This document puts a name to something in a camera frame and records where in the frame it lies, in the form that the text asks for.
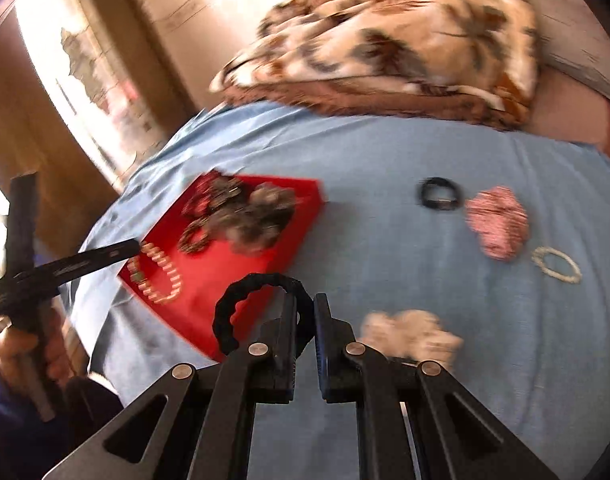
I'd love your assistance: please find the white pearl bracelet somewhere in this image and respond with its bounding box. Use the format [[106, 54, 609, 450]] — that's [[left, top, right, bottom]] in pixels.
[[126, 242, 185, 306]]

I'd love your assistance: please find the brown wooden door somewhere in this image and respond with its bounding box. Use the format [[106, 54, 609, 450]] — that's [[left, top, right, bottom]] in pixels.
[[0, 12, 118, 258]]

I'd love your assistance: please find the small pearl bracelet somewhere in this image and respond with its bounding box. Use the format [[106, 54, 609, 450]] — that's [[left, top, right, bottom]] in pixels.
[[531, 245, 584, 285]]

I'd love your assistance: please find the small black bracelet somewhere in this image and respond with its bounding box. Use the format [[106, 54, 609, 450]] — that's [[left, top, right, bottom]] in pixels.
[[418, 176, 465, 213]]

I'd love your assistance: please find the rhinestone hair clip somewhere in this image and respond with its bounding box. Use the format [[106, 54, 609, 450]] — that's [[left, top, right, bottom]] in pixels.
[[207, 176, 245, 214]]

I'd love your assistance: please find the brown beaded bracelet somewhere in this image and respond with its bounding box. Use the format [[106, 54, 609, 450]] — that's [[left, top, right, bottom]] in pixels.
[[177, 219, 214, 255]]

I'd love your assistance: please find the grey brown scrunchie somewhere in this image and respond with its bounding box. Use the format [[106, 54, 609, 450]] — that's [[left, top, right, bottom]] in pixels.
[[219, 183, 297, 255]]

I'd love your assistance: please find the light blue bed cloth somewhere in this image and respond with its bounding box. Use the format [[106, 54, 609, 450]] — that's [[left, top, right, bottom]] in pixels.
[[84, 102, 610, 479]]

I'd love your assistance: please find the red patterned scrunchie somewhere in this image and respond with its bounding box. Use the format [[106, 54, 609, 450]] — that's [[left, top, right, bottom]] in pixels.
[[183, 169, 221, 219]]

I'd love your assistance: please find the red plaid scrunchie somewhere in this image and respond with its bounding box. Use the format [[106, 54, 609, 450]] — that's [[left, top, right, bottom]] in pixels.
[[465, 185, 530, 262]]

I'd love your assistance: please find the red jewelry tray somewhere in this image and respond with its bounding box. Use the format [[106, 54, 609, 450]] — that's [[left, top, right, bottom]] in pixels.
[[118, 174, 325, 361]]

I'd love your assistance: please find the black bead bracelet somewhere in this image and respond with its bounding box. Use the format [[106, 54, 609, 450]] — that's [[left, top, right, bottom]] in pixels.
[[211, 272, 316, 357]]

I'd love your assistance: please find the white dotted scrunchie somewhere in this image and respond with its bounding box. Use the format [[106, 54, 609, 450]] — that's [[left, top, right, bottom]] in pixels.
[[358, 310, 464, 370]]

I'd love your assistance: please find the left hand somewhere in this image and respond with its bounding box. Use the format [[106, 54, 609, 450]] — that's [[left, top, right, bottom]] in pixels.
[[0, 308, 73, 396]]

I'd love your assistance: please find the stained glass window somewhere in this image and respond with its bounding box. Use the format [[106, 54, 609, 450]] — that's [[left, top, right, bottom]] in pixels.
[[15, 0, 164, 193]]

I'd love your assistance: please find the brown ruffled blanket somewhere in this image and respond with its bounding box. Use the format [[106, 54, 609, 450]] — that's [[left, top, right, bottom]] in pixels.
[[223, 81, 526, 130]]

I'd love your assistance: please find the leaf print blanket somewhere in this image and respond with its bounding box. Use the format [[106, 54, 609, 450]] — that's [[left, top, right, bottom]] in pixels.
[[209, 0, 538, 112]]

